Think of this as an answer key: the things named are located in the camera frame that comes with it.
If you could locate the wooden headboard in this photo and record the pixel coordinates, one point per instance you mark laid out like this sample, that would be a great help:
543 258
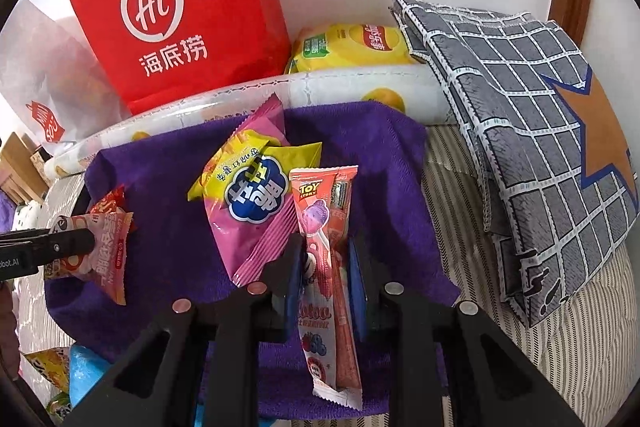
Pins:
17 167

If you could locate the blue tissue pack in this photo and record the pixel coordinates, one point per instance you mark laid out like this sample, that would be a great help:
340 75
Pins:
85 377

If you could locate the green snack packet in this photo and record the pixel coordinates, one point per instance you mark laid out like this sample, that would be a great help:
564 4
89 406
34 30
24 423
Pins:
59 407

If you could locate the pink snack packet white faces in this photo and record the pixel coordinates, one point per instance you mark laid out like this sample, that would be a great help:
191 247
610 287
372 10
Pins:
107 267

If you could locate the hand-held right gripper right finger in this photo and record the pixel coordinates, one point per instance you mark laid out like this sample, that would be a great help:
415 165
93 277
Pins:
357 287

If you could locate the pink lollipop packet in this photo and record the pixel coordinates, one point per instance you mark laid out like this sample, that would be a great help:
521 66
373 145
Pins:
322 227

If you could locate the red paper shopping bag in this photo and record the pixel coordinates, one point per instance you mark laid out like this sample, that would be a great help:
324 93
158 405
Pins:
200 7

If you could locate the pink and yellow snack packet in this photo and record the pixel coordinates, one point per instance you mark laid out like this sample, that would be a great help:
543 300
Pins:
250 197

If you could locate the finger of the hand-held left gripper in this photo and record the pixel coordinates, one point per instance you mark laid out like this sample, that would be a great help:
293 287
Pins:
65 244

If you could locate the purple towel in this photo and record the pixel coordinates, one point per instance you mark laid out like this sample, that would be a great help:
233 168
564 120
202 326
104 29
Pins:
170 187

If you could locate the yellow triangular snack packet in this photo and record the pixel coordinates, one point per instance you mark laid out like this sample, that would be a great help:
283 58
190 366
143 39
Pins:
47 364

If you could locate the wrapped roll with yellow print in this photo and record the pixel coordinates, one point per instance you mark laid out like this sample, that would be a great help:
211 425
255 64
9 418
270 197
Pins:
325 92

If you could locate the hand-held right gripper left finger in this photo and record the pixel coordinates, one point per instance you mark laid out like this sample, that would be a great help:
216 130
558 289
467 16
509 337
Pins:
296 287

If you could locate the yellow chips bag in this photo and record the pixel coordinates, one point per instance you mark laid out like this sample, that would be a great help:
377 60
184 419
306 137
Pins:
350 47

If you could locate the white plastic shopping bag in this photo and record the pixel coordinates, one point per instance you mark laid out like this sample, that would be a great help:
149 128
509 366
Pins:
45 72

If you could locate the grey checked cloth bag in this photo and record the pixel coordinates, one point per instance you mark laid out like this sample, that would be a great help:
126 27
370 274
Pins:
525 132

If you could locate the red snack packet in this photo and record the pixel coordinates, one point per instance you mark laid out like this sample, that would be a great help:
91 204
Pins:
107 202

